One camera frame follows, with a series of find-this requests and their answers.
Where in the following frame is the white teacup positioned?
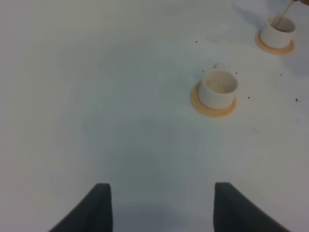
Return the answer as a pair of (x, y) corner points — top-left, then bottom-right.
(260, 16), (296, 49)
(198, 63), (239, 110)

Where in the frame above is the near white teacup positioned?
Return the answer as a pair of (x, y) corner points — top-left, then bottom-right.
(198, 63), (239, 110)

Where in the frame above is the near orange cup coaster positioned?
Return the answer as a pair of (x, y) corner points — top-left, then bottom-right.
(190, 83), (237, 118)

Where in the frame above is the far orange cup coaster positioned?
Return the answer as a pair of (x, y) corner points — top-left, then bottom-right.
(255, 31), (295, 56)

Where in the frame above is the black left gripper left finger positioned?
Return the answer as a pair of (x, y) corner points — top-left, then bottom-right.
(51, 183), (113, 232)

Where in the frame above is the orange cup coaster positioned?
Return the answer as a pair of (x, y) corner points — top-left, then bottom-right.
(255, 31), (295, 56)
(190, 83), (237, 118)

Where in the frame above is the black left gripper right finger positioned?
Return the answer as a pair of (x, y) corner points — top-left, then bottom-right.
(213, 182), (288, 232)

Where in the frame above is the far white teacup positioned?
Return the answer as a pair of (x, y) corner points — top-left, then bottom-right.
(260, 16), (296, 49)

